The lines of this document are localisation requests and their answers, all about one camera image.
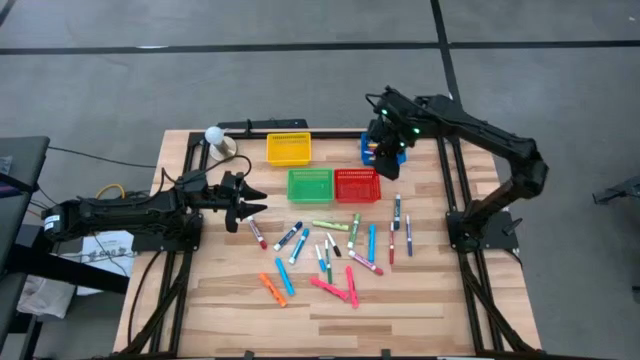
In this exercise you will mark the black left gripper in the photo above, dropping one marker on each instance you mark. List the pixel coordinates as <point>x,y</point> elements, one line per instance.
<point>232,200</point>

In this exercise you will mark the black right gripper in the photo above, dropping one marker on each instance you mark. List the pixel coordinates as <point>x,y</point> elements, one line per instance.
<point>390,150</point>

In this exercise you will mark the blue-violet thin Expo marker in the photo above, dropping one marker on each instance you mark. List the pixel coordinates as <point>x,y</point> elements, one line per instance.
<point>409,237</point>

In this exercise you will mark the light blue cap thin marker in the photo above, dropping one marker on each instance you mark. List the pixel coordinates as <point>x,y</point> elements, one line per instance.
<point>320,258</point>

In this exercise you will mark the orange highlighter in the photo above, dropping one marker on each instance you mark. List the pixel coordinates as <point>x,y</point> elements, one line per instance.
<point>273,289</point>

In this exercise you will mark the red thin Expo marker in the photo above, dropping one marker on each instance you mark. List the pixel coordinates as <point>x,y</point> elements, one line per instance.
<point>391,243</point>

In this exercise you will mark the black cap thin marker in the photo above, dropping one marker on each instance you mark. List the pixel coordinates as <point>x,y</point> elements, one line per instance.
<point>334,244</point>

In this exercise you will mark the green thin Expo marker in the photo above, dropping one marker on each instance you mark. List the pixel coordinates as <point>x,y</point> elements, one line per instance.
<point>328,265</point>

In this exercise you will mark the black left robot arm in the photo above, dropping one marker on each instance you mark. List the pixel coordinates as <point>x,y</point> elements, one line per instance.
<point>125,215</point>

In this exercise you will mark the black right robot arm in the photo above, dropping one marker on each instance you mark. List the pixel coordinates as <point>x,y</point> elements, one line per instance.
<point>495,135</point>

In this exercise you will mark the blue plastic basket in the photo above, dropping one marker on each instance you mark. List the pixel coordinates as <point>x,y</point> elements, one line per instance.
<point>364,160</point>

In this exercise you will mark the red plastic basket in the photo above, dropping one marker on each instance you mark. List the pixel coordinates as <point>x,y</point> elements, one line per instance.
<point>357,187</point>

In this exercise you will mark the dark blue Expo marker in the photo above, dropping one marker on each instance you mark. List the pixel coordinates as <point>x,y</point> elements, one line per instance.
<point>288,236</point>

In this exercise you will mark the green plastic basket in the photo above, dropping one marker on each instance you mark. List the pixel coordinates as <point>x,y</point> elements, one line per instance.
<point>310,186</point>

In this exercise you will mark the white bulb brass lamp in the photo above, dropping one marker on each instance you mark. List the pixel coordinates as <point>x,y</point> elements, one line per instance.
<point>220,147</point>

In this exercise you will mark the black Expo marker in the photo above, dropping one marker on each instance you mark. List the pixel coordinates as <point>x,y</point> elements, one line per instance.
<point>397,212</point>

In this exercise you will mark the yellow plastic basket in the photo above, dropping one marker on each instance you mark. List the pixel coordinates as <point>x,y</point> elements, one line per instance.
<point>288,149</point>

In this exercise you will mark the light blue Expo marker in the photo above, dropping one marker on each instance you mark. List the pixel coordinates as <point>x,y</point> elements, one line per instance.
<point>299,246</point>

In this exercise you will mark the blue highlighter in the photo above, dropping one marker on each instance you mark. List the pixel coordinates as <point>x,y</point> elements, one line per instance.
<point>372,243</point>
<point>284,276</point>

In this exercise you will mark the light green highlighter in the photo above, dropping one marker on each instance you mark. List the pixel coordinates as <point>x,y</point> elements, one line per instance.
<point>330,224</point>

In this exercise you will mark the magenta Expo marker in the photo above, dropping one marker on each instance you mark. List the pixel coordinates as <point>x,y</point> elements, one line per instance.
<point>365,262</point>

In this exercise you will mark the pink Sharpie highlighter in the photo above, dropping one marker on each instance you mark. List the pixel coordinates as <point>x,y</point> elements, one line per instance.
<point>352,287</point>
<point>329,288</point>

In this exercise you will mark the white paper sheet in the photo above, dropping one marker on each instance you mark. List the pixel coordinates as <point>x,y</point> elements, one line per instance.
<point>120,265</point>

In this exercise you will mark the grey plastic bag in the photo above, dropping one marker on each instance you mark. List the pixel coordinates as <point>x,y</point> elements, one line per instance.
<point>45,297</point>

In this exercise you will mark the black desk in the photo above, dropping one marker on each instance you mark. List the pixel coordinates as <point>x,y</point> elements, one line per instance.
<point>22,160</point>

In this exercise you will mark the dark chair base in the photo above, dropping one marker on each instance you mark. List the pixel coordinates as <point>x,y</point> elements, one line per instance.
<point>620,190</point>

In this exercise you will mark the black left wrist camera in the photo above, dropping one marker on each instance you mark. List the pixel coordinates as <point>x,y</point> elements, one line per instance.
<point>194,181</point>

